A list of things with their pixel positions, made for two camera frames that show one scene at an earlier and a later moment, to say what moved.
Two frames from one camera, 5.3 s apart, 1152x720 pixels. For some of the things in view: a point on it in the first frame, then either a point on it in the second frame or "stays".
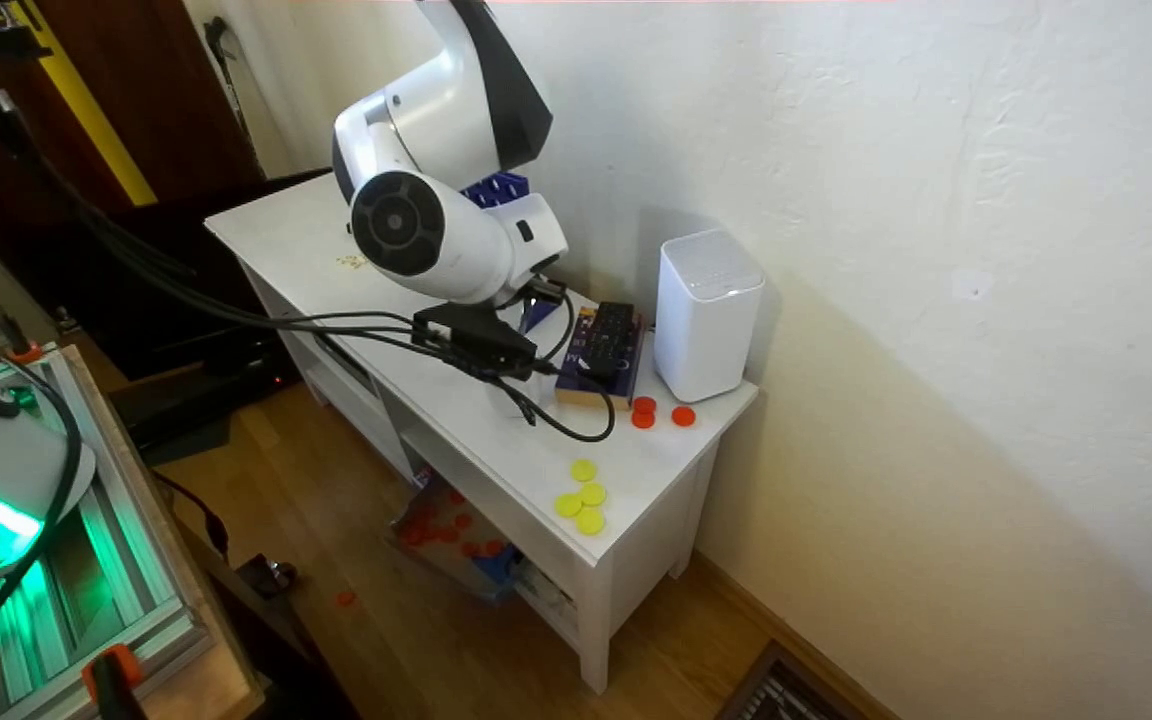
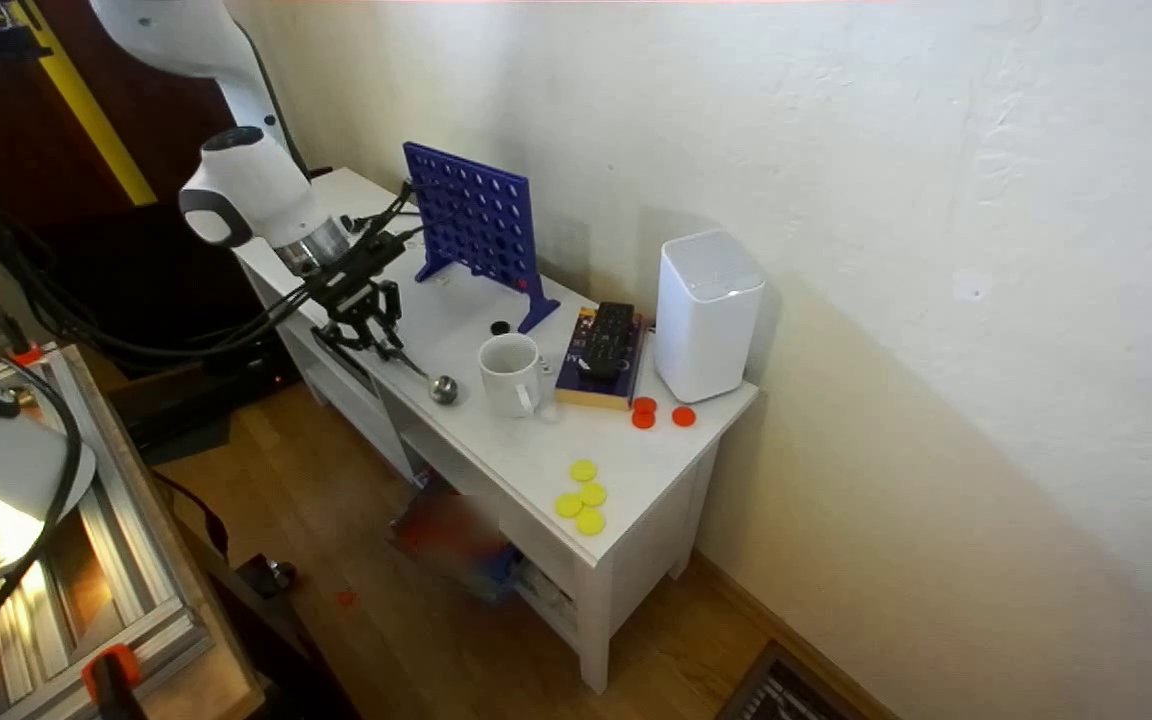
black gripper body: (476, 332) → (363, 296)
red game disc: (646, 412) stays
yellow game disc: (582, 468) stays
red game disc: (684, 419) stays
